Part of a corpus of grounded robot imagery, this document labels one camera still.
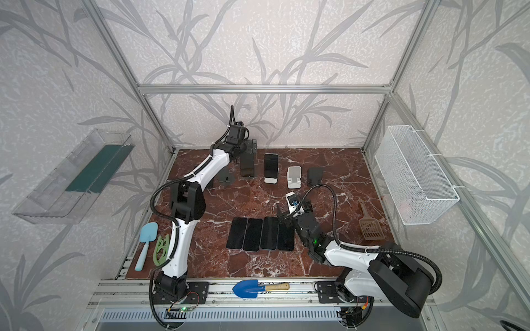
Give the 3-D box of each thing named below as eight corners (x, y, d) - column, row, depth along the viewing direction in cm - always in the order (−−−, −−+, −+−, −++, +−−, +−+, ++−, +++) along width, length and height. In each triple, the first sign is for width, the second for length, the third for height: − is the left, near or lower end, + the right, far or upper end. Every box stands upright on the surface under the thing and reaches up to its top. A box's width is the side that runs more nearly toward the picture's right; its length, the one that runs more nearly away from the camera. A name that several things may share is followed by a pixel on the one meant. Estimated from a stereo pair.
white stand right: (287, 188, 105) (288, 176, 97) (287, 179, 109) (287, 166, 101) (300, 188, 105) (302, 176, 97) (299, 179, 109) (301, 166, 101)
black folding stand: (307, 186, 106) (309, 178, 101) (306, 176, 111) (308, 167, 105) (322, 186, 107) (324, 178, 101) (320, 176, 111) (322, 167, 105)
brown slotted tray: (364, 239, 89) (365, 237, 87) (353, 201, 101) (354, 199, 99) (383, 239, 89) (385, 237, 87) (370, 201, 101) (372, 199, 99)
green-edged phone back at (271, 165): (264, 179, 108) (262, 159, 96) (266, 172, 112) (264, 152, 99) (277, 181, 108) (277, 161, 96) (278, 173, 111) (279, 153, 99)
